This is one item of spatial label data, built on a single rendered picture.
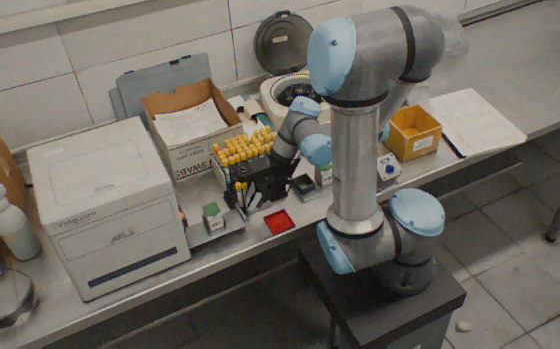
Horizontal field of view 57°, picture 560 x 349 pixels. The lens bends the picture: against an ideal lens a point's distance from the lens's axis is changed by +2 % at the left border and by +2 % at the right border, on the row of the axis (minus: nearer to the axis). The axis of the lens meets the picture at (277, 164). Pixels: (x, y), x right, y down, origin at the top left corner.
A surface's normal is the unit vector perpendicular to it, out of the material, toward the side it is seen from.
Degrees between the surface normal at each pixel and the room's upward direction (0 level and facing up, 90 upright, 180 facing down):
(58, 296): 0
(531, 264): 0
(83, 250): 90
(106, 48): 90
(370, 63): 76
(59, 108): 90
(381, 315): 4
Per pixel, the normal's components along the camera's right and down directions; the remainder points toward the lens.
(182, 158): 0.45, 0.57
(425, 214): 0.11, -0.72
